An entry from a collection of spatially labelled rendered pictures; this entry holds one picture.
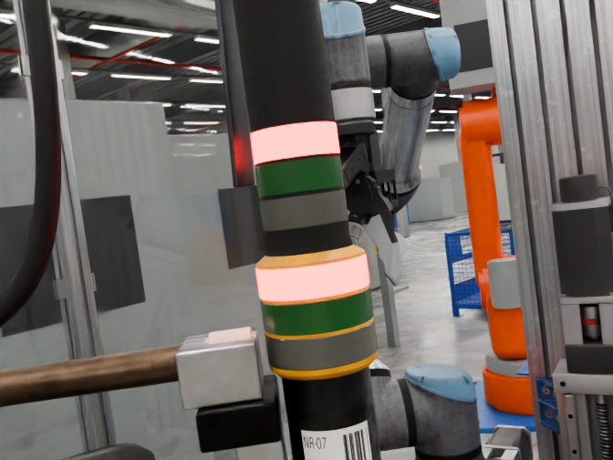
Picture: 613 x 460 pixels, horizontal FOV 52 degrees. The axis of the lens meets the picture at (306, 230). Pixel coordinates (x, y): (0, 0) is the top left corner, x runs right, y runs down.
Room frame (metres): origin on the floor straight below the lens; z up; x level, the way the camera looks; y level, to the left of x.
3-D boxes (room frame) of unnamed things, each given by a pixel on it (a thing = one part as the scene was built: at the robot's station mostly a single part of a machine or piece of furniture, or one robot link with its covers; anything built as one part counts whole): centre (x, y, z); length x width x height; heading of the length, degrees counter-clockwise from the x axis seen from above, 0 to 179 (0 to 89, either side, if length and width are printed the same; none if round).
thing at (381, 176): (0.83, -0.07, 1.62); 0.09 x 0.08 x 0.12; 148
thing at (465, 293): (7.35, -2.27, 0.49); 1.27 x 0.88 x 0.98; 138
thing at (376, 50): (0.92, -0.08, 1.78); 0.11 x 0.11 x 0.08; 2
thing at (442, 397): (1.08, -0.19, 1.20); 0.13 x 0.12 x 0.14; 92
